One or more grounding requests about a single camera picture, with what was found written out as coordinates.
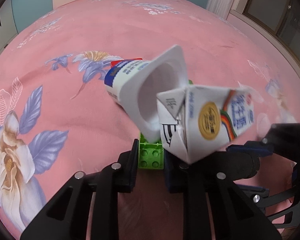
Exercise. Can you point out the window with dark frame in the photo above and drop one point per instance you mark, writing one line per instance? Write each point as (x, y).
(280, 19)

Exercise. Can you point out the green toy brick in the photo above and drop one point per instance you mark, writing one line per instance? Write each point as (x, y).
(151, 155)

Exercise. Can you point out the black rectangular box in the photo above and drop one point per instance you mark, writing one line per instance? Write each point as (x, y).
(237, 165)

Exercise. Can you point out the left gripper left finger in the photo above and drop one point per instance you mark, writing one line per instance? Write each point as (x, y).
(87, 199)

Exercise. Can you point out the white blue yogurt cup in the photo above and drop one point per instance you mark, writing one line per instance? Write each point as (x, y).
(134, 85)

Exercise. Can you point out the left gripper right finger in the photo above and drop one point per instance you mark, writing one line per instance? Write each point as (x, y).
(214, 207)

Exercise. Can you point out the white milk carton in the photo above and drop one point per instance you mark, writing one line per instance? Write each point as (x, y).
(196, 121)

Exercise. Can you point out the pink floral bed quilt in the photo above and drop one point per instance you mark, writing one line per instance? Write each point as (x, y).
(56, 117)

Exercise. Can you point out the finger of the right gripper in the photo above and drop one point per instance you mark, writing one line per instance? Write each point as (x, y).
(252, 147)
(255, 193)

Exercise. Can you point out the cream white wardrobe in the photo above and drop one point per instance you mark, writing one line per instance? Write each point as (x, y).
(8, 29)

